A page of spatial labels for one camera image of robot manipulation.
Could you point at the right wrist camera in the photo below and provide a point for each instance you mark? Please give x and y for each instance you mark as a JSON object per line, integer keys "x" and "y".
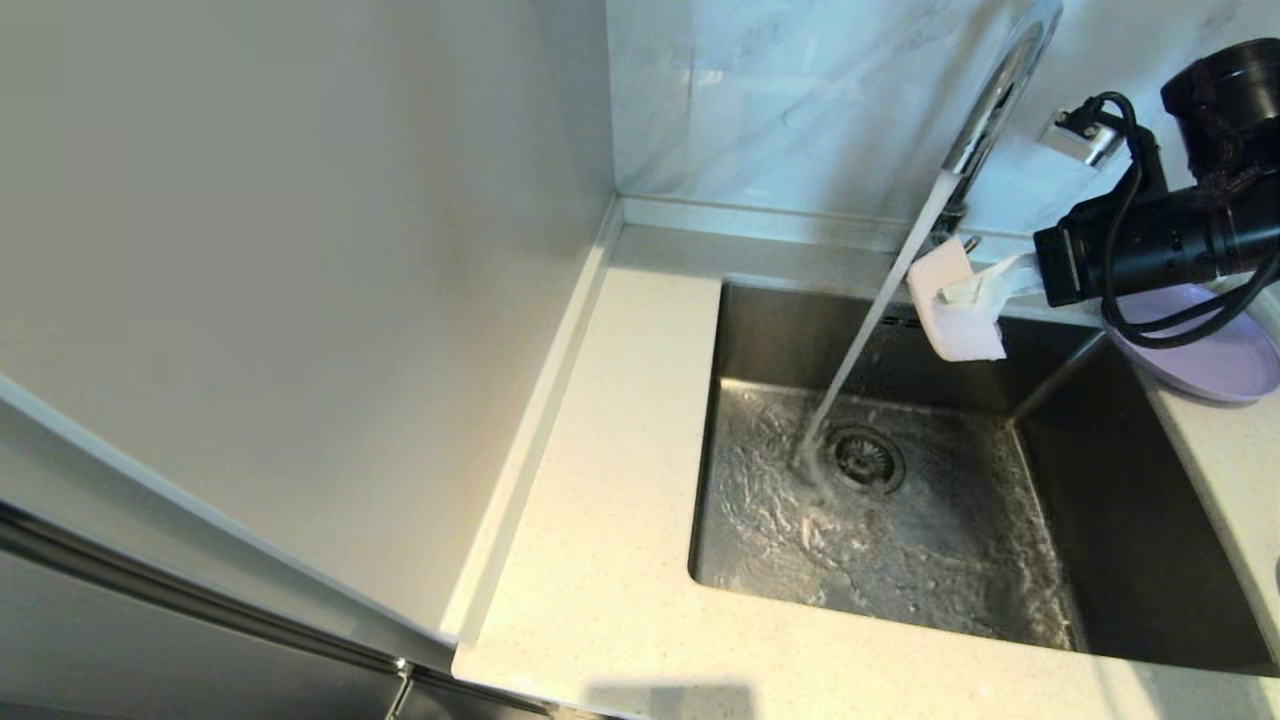
{"x": 1080, "y": 135}

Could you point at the chrome gooseneck kitchen faucet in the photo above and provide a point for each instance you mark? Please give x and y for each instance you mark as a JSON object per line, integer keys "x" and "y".
{"x": 1000, "y": 90}

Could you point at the round metal drain strainer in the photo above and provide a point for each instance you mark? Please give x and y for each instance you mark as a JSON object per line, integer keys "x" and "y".
{"x": 868, "y": 460}

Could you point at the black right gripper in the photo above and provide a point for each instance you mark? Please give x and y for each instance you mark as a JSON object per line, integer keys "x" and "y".
{"x": 1130, "y": 250}

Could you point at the running water stream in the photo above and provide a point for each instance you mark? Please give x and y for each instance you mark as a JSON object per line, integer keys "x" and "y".
{"x": 870, "y": 330}

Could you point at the pink plastic cup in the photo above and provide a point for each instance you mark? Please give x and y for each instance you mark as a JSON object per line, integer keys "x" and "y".
{"x": 950, "y": 320}

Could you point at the stainless steel sink basin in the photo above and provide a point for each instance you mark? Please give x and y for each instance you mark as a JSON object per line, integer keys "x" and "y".
{"x": 950, "y": 560}

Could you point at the purple plastic plate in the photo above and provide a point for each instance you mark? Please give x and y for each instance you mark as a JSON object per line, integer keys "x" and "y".
{"x": 1220, "y": 365}

